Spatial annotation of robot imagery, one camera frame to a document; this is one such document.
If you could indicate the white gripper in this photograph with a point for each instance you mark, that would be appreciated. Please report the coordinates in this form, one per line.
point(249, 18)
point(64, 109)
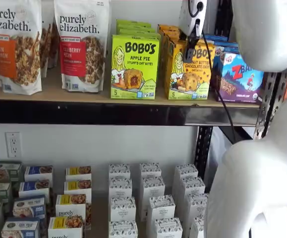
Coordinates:
point(191, 17)

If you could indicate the orange Bobo's peanut butter box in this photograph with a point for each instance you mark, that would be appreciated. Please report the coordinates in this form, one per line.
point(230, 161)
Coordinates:
point(170, 34)
point(173, 41)
point(168, 27)
point(192, 79)

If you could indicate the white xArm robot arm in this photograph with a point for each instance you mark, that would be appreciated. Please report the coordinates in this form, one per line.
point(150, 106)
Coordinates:
point(257, 178)

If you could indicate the blue purple ZBar box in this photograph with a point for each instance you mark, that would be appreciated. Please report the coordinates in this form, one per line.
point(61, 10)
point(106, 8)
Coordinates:
point(237, 81)
point(226, 47)
point(216, 37)

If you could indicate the green Bobo's apple pie box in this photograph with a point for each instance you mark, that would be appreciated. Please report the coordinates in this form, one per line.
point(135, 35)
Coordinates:
point(137, 29)
point(140, 33)
point(133, 23)
point(135, 67)

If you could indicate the black diagonal shelf brace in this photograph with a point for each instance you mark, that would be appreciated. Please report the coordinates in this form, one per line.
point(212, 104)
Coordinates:
point(240, 135)

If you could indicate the black metal shelf beam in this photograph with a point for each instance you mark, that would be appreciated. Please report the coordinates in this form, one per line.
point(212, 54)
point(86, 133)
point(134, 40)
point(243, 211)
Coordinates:
point(108, 114)

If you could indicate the wooden shelf board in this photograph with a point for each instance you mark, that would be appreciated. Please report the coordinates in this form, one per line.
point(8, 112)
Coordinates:
point(88, 98)

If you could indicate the white patterned pantry box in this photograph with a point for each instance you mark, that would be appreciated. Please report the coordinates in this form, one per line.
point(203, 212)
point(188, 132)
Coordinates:
point(123, 229)
point(186, 172)
point(161, 208)
point(119, 171)
point(122, 209)
point(150, 170)
point(153, 187)
point(192, 186)
point(168, 228)
point(196, 204)
point(120, 188)

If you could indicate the yellow white granola box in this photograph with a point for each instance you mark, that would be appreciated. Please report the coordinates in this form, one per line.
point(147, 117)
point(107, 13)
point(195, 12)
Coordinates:
point(77, 187)
point(65, 226)
point(70, 205)
point(78, 172)

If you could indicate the blue white granola box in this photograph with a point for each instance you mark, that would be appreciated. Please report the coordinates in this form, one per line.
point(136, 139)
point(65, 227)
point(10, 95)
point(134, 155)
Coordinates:
point(34, 187)
point(29, 207)
point(20, 228)
point(39, 172)

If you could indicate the granola bag red label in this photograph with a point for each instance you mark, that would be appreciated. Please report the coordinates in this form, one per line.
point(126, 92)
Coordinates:
point(83, 49)

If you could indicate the granola bag partly hidden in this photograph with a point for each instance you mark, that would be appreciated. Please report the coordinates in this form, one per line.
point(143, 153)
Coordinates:
point(49, 42)

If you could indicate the granola bag orange label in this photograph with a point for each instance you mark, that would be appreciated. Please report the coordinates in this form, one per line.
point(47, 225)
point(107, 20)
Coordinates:
point(17, 49)

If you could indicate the white small boxes group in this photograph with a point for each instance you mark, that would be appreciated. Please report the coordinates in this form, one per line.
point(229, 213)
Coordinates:
point(98, 210)

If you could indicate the perforated black shelf post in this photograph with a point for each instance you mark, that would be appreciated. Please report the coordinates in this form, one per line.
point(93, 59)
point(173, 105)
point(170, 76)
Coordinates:
point(269, 104)
point(204, 153)

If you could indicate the white wall power outlet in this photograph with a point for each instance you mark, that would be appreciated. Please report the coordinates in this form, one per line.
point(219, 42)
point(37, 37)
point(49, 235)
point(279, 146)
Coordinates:
point(13, 144)

